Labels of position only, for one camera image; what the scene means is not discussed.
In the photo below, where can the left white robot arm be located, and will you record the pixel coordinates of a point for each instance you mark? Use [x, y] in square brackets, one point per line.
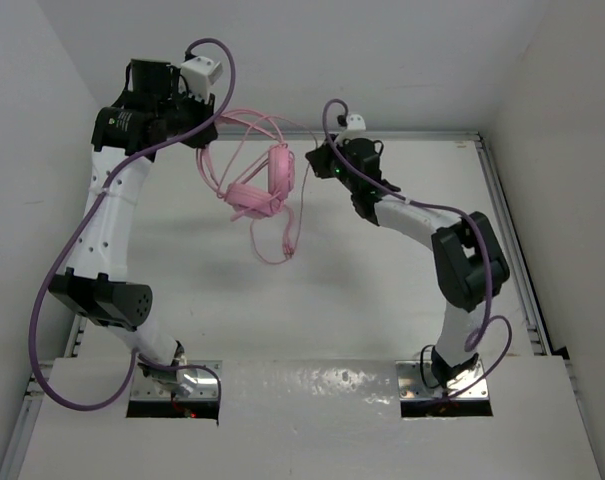
[94, 282]

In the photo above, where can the pink wired headphones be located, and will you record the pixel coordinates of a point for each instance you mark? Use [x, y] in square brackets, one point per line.
[262, 189]

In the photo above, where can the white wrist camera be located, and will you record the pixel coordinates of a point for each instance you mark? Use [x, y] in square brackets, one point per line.
[200, 74]
[354, 127]

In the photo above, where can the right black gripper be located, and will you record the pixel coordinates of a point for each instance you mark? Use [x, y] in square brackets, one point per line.
[322, 157]

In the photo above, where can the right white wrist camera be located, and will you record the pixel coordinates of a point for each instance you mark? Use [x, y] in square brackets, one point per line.
[354, 127]

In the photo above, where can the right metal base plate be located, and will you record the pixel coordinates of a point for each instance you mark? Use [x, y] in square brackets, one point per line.
[417, 383]

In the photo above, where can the metal base plate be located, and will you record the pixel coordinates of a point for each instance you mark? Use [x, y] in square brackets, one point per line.
[417, 383]
[191, 384]

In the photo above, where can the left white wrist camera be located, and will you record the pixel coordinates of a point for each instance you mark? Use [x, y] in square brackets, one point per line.
[200, 74]

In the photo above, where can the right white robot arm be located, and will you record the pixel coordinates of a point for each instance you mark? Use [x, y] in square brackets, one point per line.
[470, 265]

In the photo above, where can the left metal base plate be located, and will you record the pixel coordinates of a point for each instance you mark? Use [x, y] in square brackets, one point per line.
[191, 384]

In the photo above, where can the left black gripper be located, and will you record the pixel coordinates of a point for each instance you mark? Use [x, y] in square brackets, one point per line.
[201, 110]

